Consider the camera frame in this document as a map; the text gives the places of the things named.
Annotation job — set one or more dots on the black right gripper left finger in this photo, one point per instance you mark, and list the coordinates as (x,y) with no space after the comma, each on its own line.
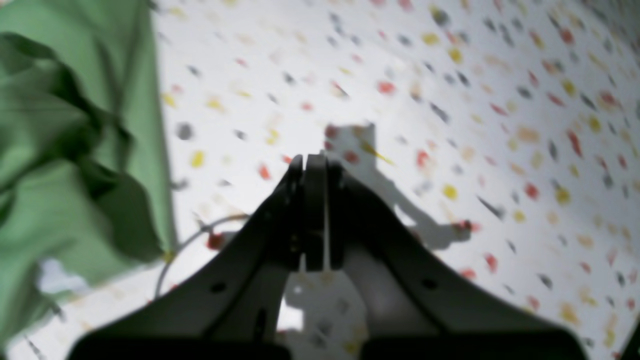
(228,310)

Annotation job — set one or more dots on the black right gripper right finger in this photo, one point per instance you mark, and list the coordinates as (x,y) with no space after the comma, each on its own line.
(418,308)

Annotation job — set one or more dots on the light green T-shirt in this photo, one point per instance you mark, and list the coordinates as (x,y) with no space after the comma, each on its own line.
(84,174)

